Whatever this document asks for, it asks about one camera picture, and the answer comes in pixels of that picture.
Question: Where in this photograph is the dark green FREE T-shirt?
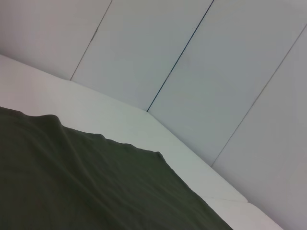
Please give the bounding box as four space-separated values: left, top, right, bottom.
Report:
0 106 235 230

